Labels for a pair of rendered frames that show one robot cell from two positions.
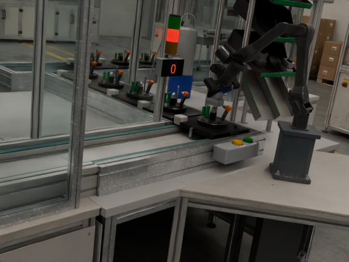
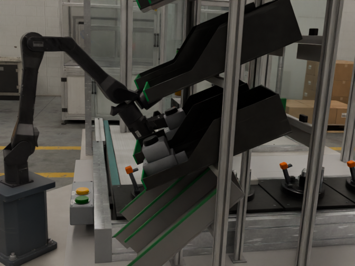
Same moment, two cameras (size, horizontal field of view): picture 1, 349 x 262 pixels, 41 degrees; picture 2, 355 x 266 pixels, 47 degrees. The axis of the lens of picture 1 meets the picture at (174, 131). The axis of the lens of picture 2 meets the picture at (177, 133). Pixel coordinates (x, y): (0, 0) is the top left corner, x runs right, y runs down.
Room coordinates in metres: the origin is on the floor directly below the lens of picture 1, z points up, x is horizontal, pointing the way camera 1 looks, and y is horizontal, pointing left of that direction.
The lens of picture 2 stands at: (2.69, -1.10, 1.47)
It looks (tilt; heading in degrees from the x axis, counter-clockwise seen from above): 14 degrees down; 124
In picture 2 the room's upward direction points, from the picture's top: 2 degrees clockwise
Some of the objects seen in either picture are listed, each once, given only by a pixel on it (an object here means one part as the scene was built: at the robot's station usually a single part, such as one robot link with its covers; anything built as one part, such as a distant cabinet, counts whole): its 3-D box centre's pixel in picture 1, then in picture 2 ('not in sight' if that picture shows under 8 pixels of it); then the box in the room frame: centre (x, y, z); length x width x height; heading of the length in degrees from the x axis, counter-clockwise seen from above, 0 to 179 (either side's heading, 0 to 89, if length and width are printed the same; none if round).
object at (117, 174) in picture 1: (191, 156); (101, 183); (1.67, -0.08, 0.91); 0.89 x 0.06 x 0.11; 136
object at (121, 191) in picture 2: (211, 126); (153, 200); (1.98, -0.16, 0.96); 0.24 x 0.24 x 0.02; 46
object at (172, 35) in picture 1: (172, 35); not in sight; (1.92, 0.06, 1.33); 0.05 x 0.05 x 0.05
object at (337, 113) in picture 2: not in sight; (313, 115); (0.76, 5.81, 0.20); 1.20 x 0.80 x 0.41; 42
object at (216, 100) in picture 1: (214, 96); not in sight; (1.99, -0.15, 1.09); 0.08 x 0.04 x 0.07; 47
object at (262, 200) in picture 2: (172, 100); (233, 181); (2.16, 0.03, 1.01); 0.24 x 0.24 x 0.13; 46
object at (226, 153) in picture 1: (236, 150); (82, 201); (1.77, -0.26, 0.93); 0.21 x 0.07 x 0.06; 136
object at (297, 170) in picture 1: (293, 151); (18, 216); (1.76, -0.48, 0.96); 0.15 x 0.15 x 0.20; 87
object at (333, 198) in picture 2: not in sight; (304, 179); (2.33, 0.20, 1.01); 0.24 x 0.24 x 0.13; 46
